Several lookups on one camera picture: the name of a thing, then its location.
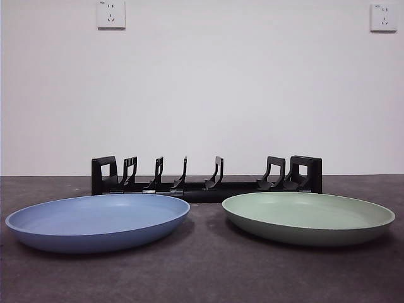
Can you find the green round plate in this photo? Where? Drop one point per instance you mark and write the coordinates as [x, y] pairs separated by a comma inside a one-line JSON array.
[[309, 217]]

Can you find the black plastic plate rack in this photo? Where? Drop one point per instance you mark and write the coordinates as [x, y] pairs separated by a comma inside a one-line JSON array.
[[205, 194]]

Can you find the white wall socket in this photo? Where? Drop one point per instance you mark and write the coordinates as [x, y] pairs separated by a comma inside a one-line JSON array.
[[111, 14], [383, 17]]

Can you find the blue round plate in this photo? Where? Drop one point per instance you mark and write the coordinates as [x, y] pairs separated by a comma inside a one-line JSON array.
[[94, 221]]

